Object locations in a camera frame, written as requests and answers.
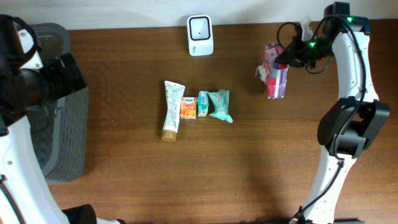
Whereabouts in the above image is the small orange tissue pack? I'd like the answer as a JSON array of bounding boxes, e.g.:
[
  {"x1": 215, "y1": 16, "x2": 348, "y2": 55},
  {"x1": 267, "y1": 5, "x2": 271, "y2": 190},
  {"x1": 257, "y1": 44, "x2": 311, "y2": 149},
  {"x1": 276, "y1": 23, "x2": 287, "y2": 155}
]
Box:
[{"x1": 180, "y1": 96, "x2": 197, "y2": 119}]

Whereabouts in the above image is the small green tissue pack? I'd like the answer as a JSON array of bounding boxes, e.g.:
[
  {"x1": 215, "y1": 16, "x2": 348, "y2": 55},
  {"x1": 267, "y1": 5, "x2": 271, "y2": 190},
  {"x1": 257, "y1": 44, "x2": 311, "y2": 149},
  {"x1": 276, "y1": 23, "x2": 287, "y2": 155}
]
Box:
[{"x1": 197, "y1": 91, "x2": 209, "y2": 117}]

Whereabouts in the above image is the red purple tissue pack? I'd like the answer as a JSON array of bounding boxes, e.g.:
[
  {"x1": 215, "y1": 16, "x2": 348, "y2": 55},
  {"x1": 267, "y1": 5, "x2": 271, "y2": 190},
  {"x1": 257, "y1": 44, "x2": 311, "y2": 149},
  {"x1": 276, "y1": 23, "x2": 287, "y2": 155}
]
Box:
[{"x1": 255, "y1": 44, "x2": 289, "y2": 99}]

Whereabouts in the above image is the white barcode scanner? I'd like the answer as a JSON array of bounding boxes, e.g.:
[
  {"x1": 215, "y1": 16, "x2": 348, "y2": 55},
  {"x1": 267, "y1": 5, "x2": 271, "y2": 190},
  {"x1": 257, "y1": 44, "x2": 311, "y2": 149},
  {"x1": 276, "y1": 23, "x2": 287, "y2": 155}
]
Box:
[{"x1": 187, "y1": 15, "x2": 214, "y2": 57}]

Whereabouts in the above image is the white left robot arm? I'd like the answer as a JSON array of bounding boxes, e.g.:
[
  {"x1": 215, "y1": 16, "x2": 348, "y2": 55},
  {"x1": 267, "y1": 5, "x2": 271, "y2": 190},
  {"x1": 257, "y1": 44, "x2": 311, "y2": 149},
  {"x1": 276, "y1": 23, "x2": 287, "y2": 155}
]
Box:
[{"x1": 1, "y1": 14, "x2": 103, "y2": 223}]

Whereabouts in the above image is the grey plastic mesh basket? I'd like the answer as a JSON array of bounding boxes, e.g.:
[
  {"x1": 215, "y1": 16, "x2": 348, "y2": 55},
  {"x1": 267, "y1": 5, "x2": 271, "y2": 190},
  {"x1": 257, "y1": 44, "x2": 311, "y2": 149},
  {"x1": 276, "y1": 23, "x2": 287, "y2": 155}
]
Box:
[{"x1": 21, "y1": 23, "x2": 89, "y2": 185}]

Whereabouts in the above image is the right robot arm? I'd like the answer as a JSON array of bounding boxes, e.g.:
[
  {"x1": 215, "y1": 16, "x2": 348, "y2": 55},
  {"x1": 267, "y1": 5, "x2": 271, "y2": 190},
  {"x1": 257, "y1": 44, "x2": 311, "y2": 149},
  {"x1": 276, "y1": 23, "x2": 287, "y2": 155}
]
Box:
[{"x1": 275, "y1": 1, "x2": 390, "y2": 223}]

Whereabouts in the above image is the green toilet tissue pack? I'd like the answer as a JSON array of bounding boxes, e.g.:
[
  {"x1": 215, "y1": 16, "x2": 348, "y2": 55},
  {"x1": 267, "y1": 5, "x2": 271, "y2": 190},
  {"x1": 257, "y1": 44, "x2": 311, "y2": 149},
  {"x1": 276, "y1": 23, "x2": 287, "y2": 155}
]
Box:
[{"x1": 207, "y1": 90, "x2": 233, "y2": 123}]

